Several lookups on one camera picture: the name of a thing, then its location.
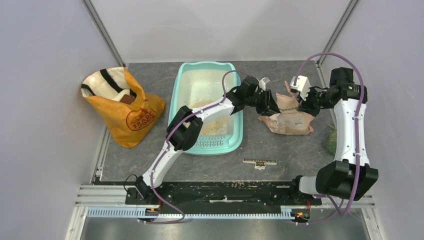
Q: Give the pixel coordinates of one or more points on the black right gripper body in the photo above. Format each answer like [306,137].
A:
[316,100]

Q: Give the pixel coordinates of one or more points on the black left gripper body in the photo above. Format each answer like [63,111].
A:
[262,101]

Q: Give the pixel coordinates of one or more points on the pink cat litter bag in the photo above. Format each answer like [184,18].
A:
[289,121]

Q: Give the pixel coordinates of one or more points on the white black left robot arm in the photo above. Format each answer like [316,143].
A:
[185,127]

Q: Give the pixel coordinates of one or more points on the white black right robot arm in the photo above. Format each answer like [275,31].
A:
[350,171]

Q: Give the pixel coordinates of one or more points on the tan litter pile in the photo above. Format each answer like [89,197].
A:
[216,127]

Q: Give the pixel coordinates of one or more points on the teal plastic litter box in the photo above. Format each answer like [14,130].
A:
[208,80]

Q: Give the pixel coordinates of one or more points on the green netted melon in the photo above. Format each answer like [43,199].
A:
[331,142]

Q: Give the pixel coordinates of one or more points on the orange Trader Joe's bag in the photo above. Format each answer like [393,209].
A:
[128,111]

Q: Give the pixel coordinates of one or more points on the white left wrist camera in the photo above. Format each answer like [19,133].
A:
[262,84]

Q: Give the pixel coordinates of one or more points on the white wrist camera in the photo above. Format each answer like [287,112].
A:
[262,84]
[300,85]

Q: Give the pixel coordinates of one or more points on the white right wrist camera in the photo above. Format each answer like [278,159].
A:
[300,85]

